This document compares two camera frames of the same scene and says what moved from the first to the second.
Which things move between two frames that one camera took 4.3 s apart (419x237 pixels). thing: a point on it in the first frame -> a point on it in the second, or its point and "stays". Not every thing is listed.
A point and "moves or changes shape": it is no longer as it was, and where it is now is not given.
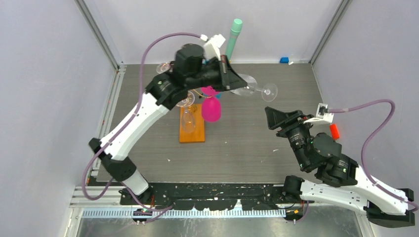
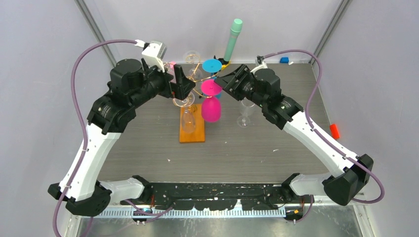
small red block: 334,131 stays
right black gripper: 274,117 -> 227,82
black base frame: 215,197 stays
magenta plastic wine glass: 211,106 stays
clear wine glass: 269,93 moves or changes shape
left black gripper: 229,79 -> 179,90
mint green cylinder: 235,28 stays
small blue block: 284,60 stays
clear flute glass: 188,120 stays
